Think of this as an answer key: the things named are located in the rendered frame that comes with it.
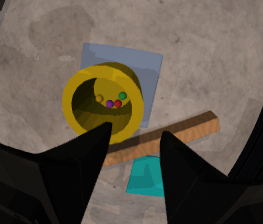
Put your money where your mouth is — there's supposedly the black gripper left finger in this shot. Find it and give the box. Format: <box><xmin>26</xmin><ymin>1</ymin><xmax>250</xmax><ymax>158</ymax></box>
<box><xmin>0</xmin><ymin>123</ymin><xmax>112</xmax><ymax>224</ymax></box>

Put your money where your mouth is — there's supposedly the yellow cup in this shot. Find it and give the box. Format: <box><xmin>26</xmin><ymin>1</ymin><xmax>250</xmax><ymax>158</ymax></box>
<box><xmin>62</xmin><ymin>61</ymin><xmax>143</xmax><ymax>144</ymax></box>

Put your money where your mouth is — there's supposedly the purple marble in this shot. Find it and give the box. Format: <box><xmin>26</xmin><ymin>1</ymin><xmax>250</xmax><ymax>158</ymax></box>
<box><xmin>106</xmin><ymin>100</ymin><xmax>115</xmax><ymax>108</ymax></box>

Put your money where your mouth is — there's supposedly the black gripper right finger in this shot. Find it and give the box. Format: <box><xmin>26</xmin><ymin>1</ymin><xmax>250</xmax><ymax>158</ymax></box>
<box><xmin>159</xmin><ymin>131</ymin><xmax>263</xmax><ymax>224</ymax></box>

